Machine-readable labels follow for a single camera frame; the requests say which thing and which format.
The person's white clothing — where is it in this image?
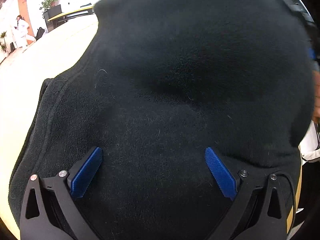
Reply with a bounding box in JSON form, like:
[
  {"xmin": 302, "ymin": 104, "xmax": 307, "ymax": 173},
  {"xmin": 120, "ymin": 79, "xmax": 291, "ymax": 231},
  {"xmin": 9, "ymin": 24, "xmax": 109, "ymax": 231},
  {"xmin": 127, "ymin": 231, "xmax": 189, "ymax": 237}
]
[{"xmin": 299, "ymin": 124, "xmax": 320, "ymax": 167}]

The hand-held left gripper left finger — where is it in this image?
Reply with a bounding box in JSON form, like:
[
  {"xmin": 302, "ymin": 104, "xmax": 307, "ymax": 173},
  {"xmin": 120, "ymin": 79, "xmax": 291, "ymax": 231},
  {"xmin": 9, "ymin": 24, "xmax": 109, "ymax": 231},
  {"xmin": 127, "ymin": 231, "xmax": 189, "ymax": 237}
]
[{"xmin": 19, "ymin": 146, "xmax": 103, "ymax": 240}]

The black cabinet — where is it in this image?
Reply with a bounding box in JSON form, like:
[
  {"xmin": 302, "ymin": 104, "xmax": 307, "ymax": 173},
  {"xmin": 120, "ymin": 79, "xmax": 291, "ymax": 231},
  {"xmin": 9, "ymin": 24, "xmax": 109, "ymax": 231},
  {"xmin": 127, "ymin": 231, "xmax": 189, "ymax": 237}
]
[{"xmin": 43, "ymin": 4, "xmax": 63, "ymax": 32}]

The narrow wooden folding table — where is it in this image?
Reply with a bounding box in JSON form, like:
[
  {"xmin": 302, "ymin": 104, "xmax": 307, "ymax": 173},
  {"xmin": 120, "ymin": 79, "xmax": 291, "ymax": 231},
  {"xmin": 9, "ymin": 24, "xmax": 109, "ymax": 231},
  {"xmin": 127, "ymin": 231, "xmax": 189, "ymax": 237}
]
[{"xmin": 47, "ymin": 5, "xmax": 95, "ymax": 22}]

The black fleece jacket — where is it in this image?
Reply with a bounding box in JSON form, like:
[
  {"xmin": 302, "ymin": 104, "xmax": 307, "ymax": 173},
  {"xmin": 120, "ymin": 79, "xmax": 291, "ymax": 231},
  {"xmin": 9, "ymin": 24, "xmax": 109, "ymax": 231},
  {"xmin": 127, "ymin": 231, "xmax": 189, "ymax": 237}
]
[{"xmin": 9, "ymin": 0, "xmax": 315, "ymax": 240}]

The orange door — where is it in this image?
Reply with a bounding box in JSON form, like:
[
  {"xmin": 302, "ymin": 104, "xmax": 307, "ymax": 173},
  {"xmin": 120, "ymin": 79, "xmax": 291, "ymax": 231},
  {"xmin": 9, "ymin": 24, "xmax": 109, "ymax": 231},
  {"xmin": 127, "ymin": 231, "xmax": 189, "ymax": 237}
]
[{"xmin": 17, "ymin": 0, "xmax": 34, "ymax": 37}]

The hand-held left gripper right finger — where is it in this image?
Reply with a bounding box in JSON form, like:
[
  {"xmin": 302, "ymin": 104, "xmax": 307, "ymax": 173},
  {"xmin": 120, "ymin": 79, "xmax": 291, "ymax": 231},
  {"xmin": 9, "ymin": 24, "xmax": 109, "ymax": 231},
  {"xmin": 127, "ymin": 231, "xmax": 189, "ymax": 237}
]
[{"xmin": 204, "ymin": 147, "xmax": 288, "ymax": 240}]

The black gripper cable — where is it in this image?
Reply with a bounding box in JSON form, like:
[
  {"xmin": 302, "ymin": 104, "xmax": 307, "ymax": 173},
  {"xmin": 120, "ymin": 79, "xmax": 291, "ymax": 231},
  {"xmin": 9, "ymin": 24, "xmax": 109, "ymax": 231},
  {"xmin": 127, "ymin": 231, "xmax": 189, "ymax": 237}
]
[{"xmin": 275, "ymin": 171, "xmax": 299, "ymax": 240}]

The person's right forearm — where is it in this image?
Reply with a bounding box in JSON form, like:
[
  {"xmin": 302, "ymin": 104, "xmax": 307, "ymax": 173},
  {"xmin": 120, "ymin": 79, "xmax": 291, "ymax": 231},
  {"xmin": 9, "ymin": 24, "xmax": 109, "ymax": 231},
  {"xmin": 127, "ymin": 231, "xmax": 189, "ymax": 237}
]
[{"xmin": 311, "ymin": 67, "xmax": 320, "ymax": 124}]

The leafy potted plant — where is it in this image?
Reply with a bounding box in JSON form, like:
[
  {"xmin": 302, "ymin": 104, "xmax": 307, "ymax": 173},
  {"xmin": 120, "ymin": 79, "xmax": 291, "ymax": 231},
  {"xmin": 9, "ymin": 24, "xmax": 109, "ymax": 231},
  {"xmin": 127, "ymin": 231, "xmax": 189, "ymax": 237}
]
[{"xmin": 40, "ymin": 0, "xmax": 60, "ymax": 10}]

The tall potted palm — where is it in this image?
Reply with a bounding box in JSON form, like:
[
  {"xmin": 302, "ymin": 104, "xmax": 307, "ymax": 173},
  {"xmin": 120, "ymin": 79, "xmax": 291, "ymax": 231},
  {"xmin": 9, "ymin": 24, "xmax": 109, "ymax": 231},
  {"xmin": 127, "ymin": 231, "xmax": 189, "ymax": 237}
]
[{"xmin": 0, "ymin": 31, "xmax": 8, "ymax": 54}]

